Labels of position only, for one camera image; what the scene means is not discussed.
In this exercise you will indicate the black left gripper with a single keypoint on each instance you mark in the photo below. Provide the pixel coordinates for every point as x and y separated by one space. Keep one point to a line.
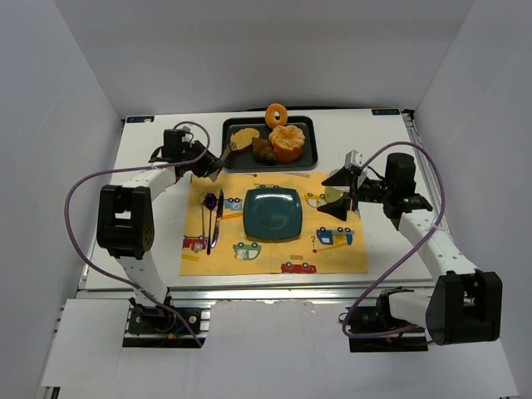
213 165

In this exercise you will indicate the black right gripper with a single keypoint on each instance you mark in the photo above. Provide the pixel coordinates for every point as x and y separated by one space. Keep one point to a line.
354 193

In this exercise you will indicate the sliced bread loaf piece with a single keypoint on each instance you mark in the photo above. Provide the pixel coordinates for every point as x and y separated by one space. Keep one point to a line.
242 139

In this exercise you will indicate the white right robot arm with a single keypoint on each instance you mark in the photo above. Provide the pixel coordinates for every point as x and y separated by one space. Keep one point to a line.
466 303

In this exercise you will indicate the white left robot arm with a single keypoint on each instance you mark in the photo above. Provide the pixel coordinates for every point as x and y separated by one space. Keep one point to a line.
125 225

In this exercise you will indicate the light green mug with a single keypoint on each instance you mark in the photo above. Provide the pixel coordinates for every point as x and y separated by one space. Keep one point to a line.
334 193

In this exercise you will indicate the iridescent knife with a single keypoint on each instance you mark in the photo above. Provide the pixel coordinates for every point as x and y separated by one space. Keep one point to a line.
219 214

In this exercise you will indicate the purple spoon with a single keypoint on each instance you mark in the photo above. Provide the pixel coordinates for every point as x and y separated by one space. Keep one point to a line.
210 203

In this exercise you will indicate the black baking tray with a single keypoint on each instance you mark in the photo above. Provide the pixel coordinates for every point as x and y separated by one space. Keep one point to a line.
245 161

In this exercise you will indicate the brown chocolate croissant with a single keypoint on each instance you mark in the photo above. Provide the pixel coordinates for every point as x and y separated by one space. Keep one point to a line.
263 151

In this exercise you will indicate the orange sugared bun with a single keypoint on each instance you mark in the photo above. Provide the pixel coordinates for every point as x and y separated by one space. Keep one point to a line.
287 143

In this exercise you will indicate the yellow cartoon placemat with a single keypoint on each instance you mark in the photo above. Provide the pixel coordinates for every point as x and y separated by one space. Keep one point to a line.
325 245

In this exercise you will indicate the teal square plate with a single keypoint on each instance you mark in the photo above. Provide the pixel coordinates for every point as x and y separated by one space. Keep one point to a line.
273 214

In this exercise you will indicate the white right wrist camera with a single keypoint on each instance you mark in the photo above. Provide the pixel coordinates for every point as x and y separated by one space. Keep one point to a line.
354 162

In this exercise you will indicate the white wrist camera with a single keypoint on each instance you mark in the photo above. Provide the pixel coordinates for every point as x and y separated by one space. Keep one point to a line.
354 162
188 136

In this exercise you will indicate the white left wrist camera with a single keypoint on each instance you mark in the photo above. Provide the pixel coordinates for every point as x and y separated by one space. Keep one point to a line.
188 136

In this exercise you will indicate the aluminium table frame rail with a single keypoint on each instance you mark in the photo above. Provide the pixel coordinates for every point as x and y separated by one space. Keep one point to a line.
423 165

